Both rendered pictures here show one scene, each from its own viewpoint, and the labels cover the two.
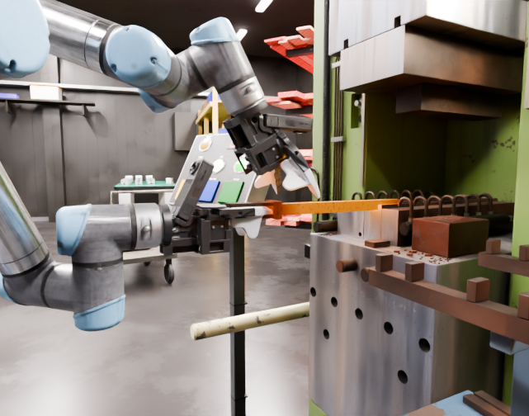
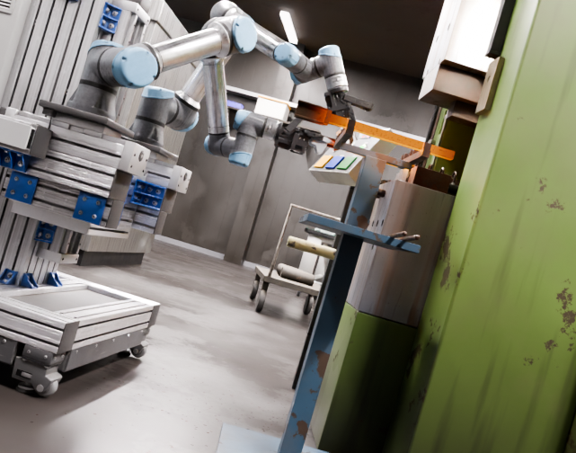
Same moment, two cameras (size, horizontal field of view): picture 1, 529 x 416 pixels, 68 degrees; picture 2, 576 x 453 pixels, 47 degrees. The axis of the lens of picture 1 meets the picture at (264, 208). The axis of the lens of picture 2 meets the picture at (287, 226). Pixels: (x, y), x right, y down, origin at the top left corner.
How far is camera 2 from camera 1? 1.74 m
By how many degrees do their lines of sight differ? 26
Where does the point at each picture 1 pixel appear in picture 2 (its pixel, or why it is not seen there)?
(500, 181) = not seen: hidden behind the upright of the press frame
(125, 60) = (280, 54)
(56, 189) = (244, 224)
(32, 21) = (252, 37)
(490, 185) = not seen: hidden behind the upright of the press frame
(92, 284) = (240, 141)
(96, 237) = (248, 122)
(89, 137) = (302, 173)
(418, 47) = (447, 76)
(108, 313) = (243, 156)
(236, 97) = (330, 82)
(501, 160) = not seen: hidden behind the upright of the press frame
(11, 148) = (216, 164)
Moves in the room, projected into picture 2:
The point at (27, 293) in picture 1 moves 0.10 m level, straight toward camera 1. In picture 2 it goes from (215, 144) to (216, 141)
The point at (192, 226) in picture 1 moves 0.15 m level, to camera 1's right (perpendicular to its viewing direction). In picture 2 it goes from (291, 136) to (329, 144)
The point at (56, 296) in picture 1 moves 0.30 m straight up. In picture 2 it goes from (225, 146) to (250, 65)
